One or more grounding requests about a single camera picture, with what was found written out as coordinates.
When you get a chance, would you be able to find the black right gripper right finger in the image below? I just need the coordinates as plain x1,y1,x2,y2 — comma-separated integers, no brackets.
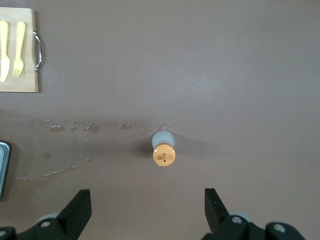
201,187,266,240

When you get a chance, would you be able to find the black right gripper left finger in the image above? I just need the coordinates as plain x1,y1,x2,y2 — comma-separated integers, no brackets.
24,189,92,240

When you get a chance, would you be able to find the squeeze bottle with orange cap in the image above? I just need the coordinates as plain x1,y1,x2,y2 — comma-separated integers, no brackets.
151,129,177,168

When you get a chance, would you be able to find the silver kitchen scale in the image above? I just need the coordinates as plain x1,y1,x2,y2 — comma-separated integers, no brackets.
0,141,11,202

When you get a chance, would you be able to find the wet liquid spill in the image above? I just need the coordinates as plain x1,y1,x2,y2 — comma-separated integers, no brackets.
16,112,173,181

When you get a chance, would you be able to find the wooden cutting board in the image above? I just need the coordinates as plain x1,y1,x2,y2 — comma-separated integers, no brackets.
0,7,44,93

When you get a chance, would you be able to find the yellow plastic knife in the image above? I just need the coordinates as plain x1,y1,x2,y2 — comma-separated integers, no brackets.
0,20,11,83

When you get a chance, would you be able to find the yellow plastic fork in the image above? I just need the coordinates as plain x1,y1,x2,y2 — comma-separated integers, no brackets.
12,21,27,78

